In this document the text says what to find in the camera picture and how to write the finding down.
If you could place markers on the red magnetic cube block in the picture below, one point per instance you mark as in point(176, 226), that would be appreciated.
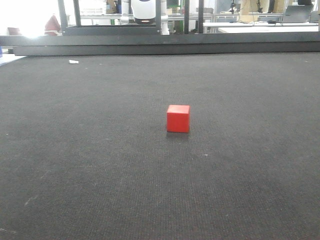
point(178, 118)

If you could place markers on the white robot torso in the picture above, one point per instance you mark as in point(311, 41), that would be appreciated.
point(144, 12)

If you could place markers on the white paper scrap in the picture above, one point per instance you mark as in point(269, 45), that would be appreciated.
point(73, 61)

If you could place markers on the black metal frame rail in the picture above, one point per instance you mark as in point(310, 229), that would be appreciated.
point(180, 44)

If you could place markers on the grey laptop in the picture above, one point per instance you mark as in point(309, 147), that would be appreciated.
point(297, 14)

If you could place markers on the dark red chair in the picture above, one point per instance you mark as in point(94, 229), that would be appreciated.
point(52, 27)

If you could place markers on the white background table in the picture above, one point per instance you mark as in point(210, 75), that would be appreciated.
point(259, 27)

